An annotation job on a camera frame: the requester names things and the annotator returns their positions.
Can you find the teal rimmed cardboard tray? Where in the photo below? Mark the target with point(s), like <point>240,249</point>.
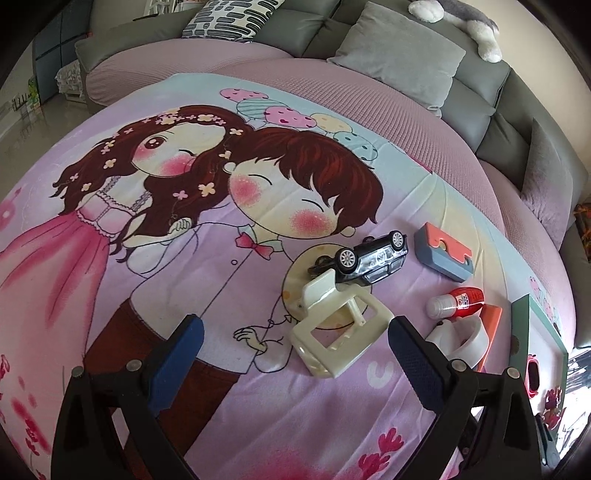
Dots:
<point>533,333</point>

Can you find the cream plastic hair claw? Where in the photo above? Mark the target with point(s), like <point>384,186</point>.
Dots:
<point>335,324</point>

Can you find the light grey cushion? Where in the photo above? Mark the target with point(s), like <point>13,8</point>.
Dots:
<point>403,54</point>

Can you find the black white patterned cushion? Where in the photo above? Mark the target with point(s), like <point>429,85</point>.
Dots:
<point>235,21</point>

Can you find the pink kids smartwatch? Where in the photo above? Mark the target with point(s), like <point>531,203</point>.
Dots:
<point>532,376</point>

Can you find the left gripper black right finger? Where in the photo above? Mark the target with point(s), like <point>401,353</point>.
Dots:
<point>487,417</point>

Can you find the orange decorative object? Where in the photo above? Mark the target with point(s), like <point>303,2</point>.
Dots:
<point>582,215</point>

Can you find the white basket stool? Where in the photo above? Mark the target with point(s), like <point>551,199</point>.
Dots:
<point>69,82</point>

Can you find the red white glue bottle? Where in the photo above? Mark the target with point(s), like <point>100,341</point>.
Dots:
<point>459,303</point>

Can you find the black toy car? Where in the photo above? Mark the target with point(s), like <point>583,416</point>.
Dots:
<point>372,261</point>

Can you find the grey white plush dog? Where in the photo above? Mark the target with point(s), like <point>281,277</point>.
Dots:
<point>478,26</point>

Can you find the cartoon couple printed cloth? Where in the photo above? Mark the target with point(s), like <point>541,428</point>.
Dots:
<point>205,194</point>

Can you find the grey green sofa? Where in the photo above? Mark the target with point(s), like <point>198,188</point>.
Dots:
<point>319,27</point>

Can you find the dark blue cabinet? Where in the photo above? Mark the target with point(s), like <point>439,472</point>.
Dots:
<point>54,46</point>

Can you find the purple grey cushion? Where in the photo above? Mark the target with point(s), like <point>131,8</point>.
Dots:
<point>548,186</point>

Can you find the pink sofa seat cover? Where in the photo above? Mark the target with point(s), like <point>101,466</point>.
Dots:
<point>488,115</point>

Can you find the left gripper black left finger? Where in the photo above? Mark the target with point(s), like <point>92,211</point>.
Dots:
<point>86,444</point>

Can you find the white round camera gadget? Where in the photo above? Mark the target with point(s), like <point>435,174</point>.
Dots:
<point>463,339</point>

